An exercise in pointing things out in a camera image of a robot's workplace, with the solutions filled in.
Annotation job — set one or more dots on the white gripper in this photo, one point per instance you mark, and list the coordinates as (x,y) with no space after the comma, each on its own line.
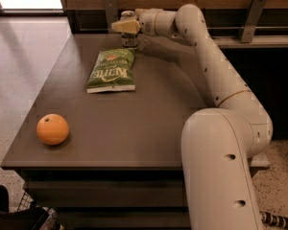
(147,22)

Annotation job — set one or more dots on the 7up soda can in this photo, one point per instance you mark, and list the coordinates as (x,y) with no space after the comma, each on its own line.
(129,40)

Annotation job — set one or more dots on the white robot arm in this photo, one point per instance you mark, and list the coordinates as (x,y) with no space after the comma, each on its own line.
(217,142)

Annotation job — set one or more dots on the green Kettle chips bag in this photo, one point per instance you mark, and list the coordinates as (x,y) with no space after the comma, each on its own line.
(112,71)

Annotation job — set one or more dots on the orange fruit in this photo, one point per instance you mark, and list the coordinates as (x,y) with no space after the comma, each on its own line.
(52,129)

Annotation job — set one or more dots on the upper grey drawer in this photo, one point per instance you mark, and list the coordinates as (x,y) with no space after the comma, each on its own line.
(67,194)

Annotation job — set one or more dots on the grey drawer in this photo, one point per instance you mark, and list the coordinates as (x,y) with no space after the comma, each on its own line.
(124,220)
(67,194)

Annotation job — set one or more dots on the lower grey drawer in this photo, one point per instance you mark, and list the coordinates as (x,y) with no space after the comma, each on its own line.
(124,220)

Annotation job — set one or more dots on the black white striped tool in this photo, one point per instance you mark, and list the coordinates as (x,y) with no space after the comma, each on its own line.
(274,220)

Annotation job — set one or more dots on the left metal wall bracket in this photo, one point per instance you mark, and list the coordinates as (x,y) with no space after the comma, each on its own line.
(111,13)

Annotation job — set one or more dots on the metal wall bracket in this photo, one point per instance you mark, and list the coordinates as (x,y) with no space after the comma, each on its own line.
(247,31)
(111,13)

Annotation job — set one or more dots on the right metal wall bracket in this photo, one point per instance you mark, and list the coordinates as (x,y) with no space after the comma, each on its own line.
(247,31)

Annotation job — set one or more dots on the black wire basket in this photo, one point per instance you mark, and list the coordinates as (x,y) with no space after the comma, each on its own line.
(31,218)

